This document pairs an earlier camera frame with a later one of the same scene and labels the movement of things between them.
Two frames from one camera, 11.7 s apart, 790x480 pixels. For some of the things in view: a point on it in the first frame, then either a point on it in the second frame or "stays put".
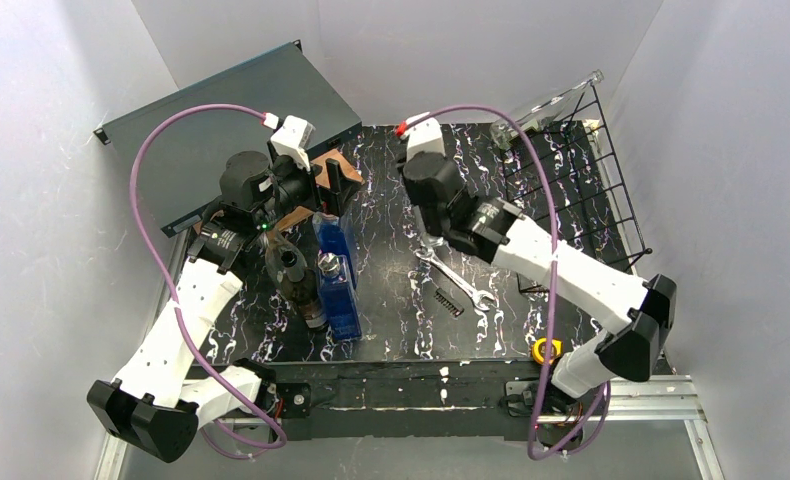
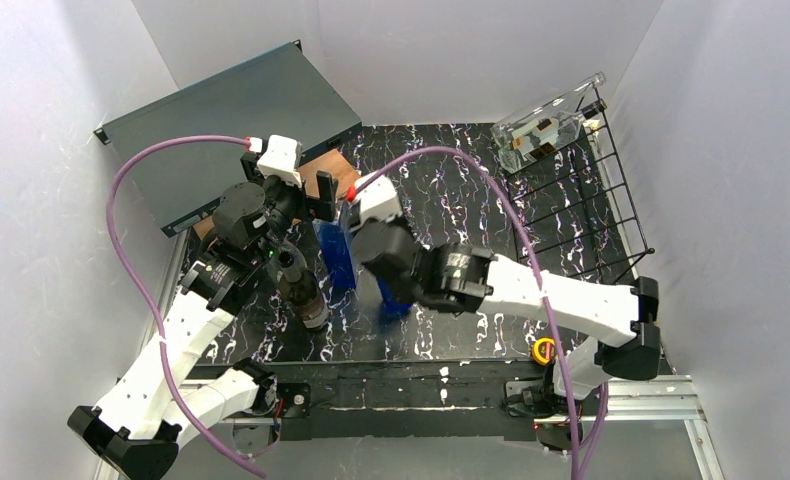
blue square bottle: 338,296 -> 390,306
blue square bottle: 332,237 stays put
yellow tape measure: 539,350 stays put
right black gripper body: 425,234 -> 374,234
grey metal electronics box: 178,162 stays put
